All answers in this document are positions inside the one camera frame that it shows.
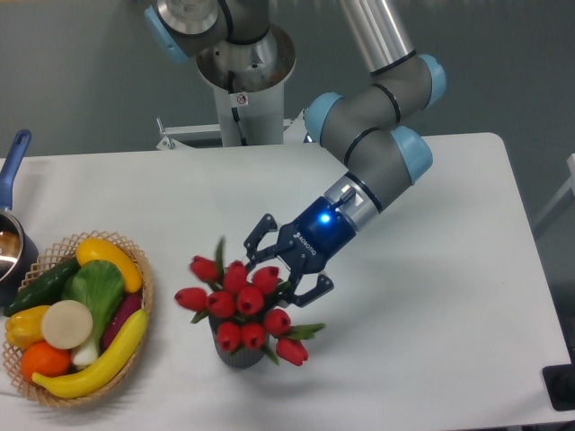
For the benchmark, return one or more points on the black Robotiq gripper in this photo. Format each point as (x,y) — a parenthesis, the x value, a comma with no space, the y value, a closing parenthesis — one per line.
(304,246)

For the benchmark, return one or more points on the green cucumber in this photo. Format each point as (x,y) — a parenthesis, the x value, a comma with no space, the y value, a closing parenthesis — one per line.
(45,289)

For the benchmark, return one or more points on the beige round disc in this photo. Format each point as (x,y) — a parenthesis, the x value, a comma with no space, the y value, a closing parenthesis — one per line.
(66,324)

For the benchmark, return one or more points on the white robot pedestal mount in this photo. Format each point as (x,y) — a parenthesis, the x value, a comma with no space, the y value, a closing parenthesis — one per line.
(248,86)

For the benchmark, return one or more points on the blue handled saucepan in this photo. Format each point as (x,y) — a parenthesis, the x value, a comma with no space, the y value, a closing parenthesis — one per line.
(18,251)

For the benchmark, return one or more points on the yellow bell pepper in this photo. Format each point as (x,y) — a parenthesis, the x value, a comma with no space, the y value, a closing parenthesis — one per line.
(23,329)

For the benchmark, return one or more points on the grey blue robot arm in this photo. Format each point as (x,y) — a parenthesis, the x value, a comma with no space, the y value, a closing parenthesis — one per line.
(366,133)

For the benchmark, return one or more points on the red tulip bouquet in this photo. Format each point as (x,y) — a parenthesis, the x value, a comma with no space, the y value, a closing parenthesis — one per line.
(236,296)

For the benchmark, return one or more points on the dark grey ribbed vase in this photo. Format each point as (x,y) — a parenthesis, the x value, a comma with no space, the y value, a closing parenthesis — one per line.
(239,346)

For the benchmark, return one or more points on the purple sweet potato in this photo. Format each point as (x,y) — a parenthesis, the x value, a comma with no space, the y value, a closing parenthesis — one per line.
(130,304)

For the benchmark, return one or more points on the green bok choy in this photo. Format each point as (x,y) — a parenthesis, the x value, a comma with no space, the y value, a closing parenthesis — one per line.
(99,286)

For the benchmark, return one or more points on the orange fruit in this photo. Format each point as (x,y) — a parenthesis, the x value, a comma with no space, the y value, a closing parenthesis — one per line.
(44,359)

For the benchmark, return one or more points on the white frame at right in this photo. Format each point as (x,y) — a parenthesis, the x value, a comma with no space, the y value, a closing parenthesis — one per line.
(557,204)

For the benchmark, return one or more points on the woven wicker basket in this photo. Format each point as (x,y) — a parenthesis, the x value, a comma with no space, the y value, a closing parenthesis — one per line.
(57,253)

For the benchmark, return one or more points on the yellow banana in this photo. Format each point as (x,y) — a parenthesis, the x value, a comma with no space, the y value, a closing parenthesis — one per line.
(105,368)

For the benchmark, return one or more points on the yellow squash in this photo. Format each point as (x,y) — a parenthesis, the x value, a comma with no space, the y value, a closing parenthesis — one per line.
(99,249)

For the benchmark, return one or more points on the black device at edge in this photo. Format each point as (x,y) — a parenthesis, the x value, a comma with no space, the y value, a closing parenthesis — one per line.
(559,382)

